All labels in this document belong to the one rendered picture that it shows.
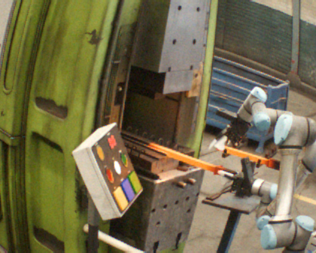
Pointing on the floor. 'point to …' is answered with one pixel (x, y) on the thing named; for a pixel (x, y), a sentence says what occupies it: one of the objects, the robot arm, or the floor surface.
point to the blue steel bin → (243, 80)
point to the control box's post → (92, 227)
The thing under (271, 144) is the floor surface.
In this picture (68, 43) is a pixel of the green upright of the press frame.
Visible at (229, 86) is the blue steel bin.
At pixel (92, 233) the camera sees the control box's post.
